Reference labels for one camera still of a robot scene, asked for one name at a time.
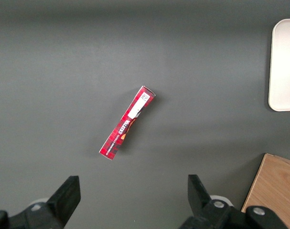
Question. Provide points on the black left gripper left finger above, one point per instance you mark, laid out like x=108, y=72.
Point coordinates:
x=56, y=207

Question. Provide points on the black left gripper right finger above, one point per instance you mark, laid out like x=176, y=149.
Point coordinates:
x=202, y=207

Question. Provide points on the cream plastic tray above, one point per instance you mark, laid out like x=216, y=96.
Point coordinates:
x=285, y=66

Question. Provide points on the wooden drawer cabinet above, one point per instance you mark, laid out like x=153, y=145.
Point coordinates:
x=276, y=183

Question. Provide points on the red tartan cookie box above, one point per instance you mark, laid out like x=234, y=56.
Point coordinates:
x=125, y=124

